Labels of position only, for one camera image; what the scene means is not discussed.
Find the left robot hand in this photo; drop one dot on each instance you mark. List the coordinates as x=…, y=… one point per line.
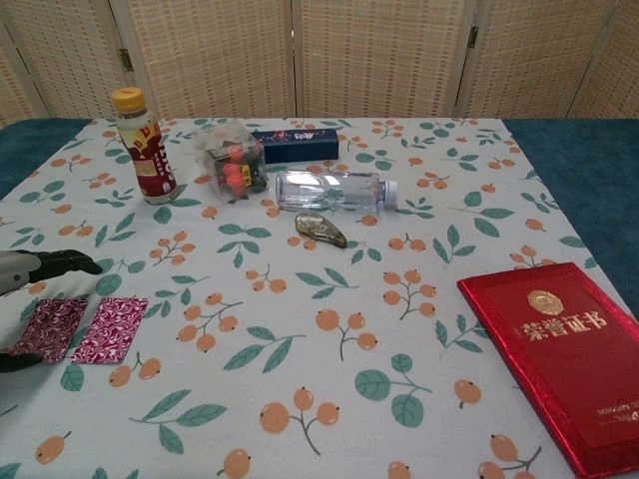
x=50, y=262

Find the pink patterned red envelope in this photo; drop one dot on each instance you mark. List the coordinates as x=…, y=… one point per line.
x=110, y=329
x=50, y=327

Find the yellow cap tea bottle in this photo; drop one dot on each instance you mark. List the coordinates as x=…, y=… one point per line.
x=150, y=159

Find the clear plastic toy box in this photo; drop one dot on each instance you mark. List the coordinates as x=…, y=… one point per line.
x=229, y=169

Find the brass screen hinge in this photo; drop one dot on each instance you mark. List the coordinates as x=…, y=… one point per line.
x=124, y=59
x=472, y=37

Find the dark blue rectangular box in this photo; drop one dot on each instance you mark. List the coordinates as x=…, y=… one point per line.
x=299, y=144

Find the floral print tablecloth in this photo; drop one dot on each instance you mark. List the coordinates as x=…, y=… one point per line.
x=319, y=324

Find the clear plastic water bottle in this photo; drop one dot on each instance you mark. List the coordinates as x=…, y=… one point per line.
x=329, y=190

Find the bamboo folding screen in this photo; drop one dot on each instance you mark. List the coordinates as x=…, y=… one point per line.
x=379, y=60

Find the red certificate book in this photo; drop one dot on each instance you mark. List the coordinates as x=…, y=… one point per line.
x=569, y=359

